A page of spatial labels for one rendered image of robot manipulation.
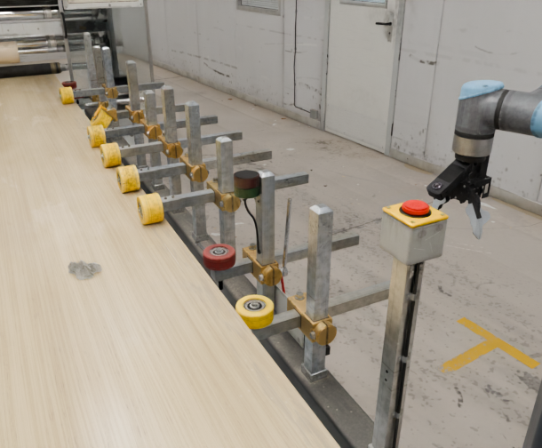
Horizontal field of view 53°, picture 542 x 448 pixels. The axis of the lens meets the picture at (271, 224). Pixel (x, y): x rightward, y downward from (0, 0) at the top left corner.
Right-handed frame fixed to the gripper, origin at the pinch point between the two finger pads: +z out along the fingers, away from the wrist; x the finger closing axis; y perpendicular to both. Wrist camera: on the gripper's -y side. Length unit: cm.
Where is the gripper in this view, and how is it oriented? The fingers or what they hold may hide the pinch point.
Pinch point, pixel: (452, 229)
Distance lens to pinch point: 146.7
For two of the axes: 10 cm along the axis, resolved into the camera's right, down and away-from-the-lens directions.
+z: 0.0, 9.0, 4.4
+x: -5.4, -3.7, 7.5
